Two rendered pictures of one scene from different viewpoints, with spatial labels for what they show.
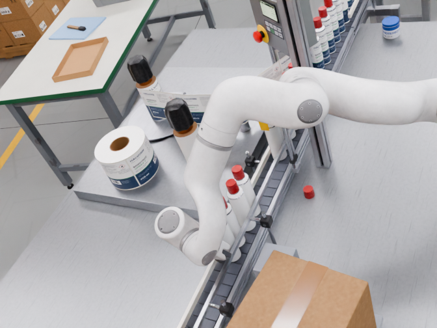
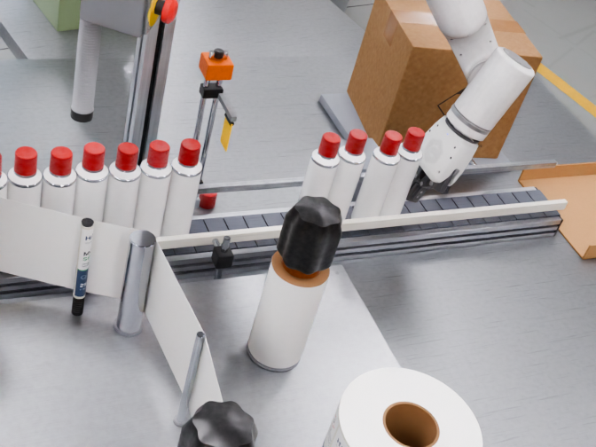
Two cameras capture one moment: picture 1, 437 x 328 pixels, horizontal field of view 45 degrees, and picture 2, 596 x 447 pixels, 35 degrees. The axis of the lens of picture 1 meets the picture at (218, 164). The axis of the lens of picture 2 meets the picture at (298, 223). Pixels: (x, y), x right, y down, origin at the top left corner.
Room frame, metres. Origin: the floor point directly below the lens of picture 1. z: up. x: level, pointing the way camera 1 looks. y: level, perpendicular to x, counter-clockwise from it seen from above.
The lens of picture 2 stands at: (2.48, 0.34, 1.99)
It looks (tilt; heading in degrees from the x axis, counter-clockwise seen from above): 39 degrees down; 197
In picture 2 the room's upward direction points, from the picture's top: 17 degrees clockwise
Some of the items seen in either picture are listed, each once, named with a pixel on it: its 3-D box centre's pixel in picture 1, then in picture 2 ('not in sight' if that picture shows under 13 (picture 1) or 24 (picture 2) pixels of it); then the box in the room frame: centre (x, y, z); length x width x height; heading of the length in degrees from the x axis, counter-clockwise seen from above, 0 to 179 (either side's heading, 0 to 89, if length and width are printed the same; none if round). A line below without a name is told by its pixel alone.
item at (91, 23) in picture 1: (77, 28); not in sight; (3.28, 0.50, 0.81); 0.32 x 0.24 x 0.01; 47
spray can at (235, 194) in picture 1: (239, 204); (343, 178); (1.11, -0.01, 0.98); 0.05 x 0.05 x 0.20
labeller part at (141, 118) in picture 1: (162, 116); not in sight; (1.87, 0.14, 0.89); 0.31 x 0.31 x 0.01
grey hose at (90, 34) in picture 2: not in sight; (87, 60); (1.41, -0.39, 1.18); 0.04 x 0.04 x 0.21
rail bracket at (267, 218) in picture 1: (263, 229); not in sight; (1.05, -0.05, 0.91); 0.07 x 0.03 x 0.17; 50
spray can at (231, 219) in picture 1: (228, 221); (378, 179); (1.07, 0.04, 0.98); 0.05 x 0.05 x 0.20
